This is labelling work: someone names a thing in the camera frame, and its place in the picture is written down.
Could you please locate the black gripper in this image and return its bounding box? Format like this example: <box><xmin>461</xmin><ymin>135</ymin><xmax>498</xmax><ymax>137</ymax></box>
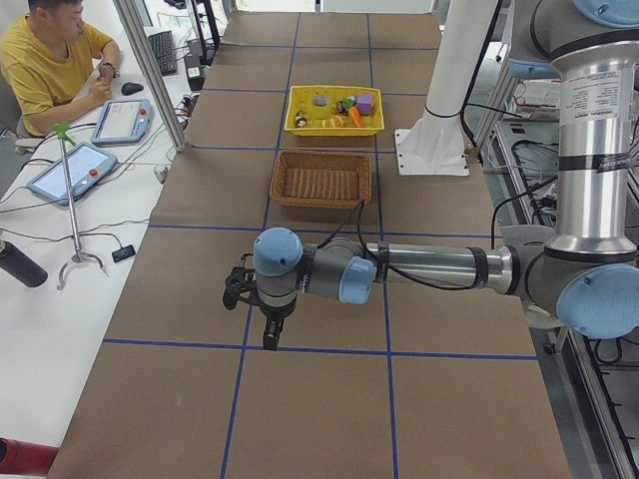
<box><xmin>261</xmin><ymin>301</ymin><xmax>297</xmax><ymax>350</ymax></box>

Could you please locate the yellow clear tape roll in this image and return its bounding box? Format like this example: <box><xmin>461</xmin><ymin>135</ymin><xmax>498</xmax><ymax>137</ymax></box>
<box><xmin>311</xmin><ymin>95</ymin><xmax>330</xmax><ymax>108</ymax></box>

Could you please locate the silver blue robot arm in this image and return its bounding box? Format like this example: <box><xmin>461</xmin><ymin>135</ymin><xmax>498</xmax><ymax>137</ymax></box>
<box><xmin>249</xmin><ymin>1</ymin><xmax>638</xmax><ymax>350</ymax></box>

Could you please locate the brown wicker basket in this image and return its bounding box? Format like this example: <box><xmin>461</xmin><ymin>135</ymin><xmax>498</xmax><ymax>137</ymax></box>
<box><xmin>270</xmin><ymin>150</ymin><xmax>372</xmax><ymax>210</ymax></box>

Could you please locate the yellow woven basket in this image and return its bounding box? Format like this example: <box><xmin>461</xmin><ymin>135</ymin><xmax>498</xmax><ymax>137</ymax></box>
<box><xmin>284</xmin><ymin>85</ymin><xmax>385</xmax><ymax>137</ymax></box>

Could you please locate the small black device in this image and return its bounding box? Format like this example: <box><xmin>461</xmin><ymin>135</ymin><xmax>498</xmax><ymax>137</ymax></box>
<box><xmin>112</xmin><ymin>244</ymin><xmax>136</xmax><ymax>263</ymax></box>

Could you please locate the toy croissant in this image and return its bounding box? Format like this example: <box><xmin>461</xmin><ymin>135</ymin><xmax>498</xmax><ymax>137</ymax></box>
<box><xmin>319</xmin><ymin>115</ymin><xmax>344</xmax><ymax>129</ymax></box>

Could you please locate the orange toy carrot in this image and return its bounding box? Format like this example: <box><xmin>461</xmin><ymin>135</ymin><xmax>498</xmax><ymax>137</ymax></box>
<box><xmin>347</xmin><ymin>106</ymin><xmax>363</xmax><ymax>128</ymax></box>

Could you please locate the purple foam cube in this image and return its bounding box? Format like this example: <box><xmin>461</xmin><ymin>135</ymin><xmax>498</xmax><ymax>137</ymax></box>
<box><xmin>356</xmin><ymin>93</ymin><xmax>373</xmax><ymax>116</ymax></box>

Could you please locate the near blue teach pendant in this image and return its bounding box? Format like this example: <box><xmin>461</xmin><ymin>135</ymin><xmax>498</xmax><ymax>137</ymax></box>
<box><xmin>26</xmin><ymin>143</ymin><xmax>117</xmax><ymax>206</ymax></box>

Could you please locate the blue teach pendant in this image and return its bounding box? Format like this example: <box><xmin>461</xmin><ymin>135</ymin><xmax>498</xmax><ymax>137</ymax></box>
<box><xmin>91</xmin><ymin>99</ymin><xmax>154</xmax><ymax>147</ymax></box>
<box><xmin>26</xmin><ymin>143</ymin><xmax>117</xmax><ymax>206</ymax></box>

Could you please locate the far blue teach pendant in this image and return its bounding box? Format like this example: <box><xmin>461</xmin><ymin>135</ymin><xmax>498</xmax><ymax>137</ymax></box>
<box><xmin>91</xmin><ymin>99</ymin><xmax>154</xmax><ymax>147</ymax></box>

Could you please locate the black water bottle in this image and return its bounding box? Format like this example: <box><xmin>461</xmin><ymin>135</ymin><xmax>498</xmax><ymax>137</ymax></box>
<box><xmin>1</xmin><ymin>240</ymin><xmax>48</xmax><ymax>287</ymax></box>

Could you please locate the black computer mouse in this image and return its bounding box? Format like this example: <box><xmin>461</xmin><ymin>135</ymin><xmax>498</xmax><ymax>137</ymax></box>
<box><xmin>121</xmin><ymin>82</ymin><xmax>144</xmax><ymax>96</ymax></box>

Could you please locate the metal grabber stick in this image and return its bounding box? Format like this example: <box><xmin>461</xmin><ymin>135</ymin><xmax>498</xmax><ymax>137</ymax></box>
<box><xmin>54</xmin><ymin>123</ymin><xmax>107</xmax><ymax>291</ymax></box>

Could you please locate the black keyboard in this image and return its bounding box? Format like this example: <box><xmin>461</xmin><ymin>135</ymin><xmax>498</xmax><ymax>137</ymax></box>
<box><xmin>147</xmin><ymin>31</ymin><xmax>178</xmax><ymax>76</ymax></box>

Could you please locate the man in yellow shirt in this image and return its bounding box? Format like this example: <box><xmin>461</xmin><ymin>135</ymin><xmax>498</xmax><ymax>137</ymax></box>
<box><xmin>1</xmin><ymin>1</ymin><xmax>122</xmax><ymax>137</ymax></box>

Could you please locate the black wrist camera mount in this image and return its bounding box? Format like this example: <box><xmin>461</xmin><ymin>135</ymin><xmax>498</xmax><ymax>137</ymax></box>
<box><xmin>223</xmin><ymin>252</ymin><xmax>262</xmax><ymax>310</ymax></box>

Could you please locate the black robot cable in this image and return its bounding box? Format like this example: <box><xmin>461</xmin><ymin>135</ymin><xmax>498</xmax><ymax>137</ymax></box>
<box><xmin>317</xmin><ymin>199</ymin><xmax>560</xmax><ymax>290</ymax></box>

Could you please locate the white camera mount stand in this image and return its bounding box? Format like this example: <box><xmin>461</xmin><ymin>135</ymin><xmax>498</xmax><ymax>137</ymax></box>
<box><xmin>394</xmin><ymin>0</ymin><xmax>501</xmax><ymax>177</ymax></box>

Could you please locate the aluminium frame post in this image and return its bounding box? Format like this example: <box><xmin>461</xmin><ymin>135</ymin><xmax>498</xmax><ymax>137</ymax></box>
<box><xmin>113</xmin><ymin>0</ymin><xmax>187</xmax><ymax>153</ymax></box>

